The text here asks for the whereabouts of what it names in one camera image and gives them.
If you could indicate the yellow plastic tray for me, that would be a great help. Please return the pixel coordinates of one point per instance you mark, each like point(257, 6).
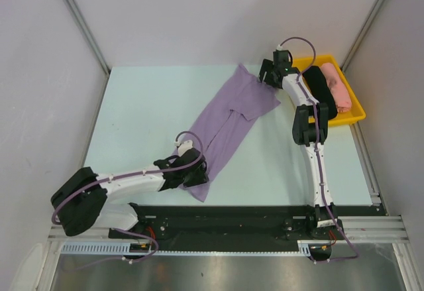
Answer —
point(357, 113)

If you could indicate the right aluminium corner post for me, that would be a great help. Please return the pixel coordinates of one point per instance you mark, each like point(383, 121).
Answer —
point(364, 30)

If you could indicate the aluminium corner post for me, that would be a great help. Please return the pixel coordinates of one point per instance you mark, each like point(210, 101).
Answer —
point(364, 30)
point(87, 34)

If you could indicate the white slotted cable duct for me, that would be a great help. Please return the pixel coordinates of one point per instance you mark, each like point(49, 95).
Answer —
point(136, 249)

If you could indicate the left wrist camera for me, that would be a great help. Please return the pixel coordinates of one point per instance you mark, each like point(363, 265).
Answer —
point(183, 147)

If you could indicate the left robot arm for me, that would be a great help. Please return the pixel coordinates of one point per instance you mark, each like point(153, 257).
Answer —
point(89, 200)

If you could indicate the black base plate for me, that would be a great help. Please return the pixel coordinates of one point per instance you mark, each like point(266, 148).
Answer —
point(269, 228)

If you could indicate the rolled black t shirt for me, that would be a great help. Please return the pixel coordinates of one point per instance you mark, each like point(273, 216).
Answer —
point(317, 84)

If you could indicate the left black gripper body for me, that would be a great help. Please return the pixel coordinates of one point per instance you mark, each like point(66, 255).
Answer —
point(197, 177)

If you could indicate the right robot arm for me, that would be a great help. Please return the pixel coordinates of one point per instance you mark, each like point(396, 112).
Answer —
point(314, 107)

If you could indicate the left aluminium corner post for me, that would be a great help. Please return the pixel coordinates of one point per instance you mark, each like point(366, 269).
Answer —
point(87, 34)

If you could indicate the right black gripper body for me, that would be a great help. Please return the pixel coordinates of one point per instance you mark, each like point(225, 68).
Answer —
point(271, 77)

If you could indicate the purple t shirt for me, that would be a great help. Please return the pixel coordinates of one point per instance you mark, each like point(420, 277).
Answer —
point(226, 121)

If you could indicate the rolled pink t shirt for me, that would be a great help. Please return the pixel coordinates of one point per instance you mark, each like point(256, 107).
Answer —
point(337, 88)

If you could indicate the aluminium frame rail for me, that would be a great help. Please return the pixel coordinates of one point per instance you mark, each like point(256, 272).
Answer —
point(367, 229)

